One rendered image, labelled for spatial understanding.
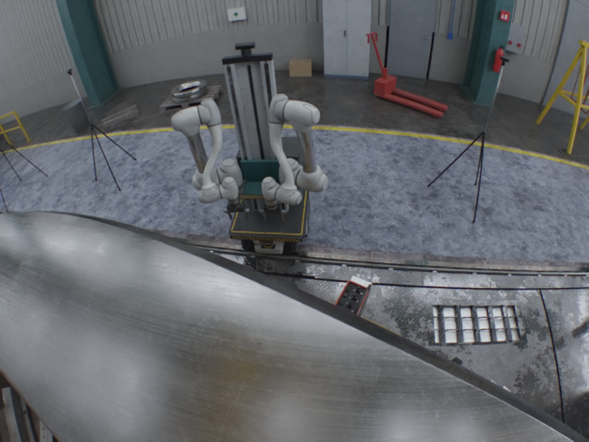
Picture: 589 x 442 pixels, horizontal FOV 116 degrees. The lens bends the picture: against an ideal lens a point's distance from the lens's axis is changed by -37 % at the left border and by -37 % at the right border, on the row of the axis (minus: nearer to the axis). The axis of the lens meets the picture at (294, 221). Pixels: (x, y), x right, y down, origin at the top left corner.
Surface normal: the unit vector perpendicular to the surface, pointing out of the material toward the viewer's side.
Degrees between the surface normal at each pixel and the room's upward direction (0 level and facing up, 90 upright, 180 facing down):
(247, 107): 90
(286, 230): 0
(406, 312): 0
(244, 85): 90
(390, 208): 0
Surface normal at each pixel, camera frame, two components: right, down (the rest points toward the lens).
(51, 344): -0.06, -0.67
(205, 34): -0.16, 0.73
